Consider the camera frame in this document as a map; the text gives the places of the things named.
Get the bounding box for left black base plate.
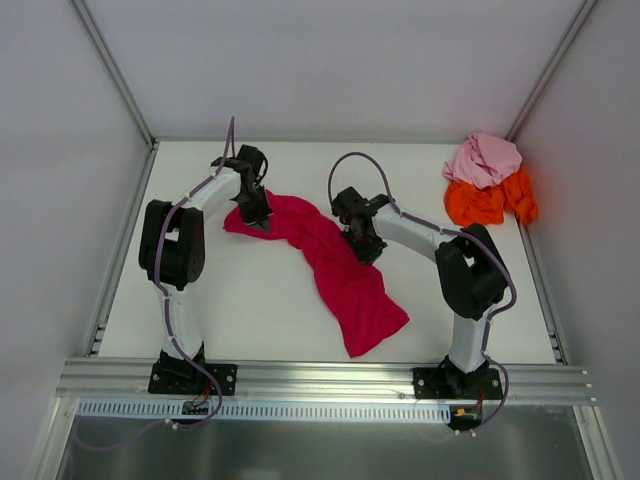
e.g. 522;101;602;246
147;357;237;396

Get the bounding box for white slotted cable duct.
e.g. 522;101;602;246
77;398;451;425

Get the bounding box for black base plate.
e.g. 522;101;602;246
147;357;237;396
412;366;503;400

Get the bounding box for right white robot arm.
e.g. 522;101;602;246
330;187;512;398

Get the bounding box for pink t shirt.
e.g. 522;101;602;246
443;131;522;189

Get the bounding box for orange t shirt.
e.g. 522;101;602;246
444;167;539;227

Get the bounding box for left aluminium frame post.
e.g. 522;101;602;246
68;0;155;149

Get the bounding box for aluminium frame post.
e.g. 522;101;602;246
68;0;155;149
505;0;600;142

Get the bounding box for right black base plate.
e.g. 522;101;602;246
412;366;503;400

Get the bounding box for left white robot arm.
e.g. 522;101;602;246
138;145;273;394

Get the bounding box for magenta t shirt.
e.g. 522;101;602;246
224;192;410;358

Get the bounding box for aluminium mounting rail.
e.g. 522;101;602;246
55;357;598;406

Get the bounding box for right aluminium frame post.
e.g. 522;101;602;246
505;0;600;142

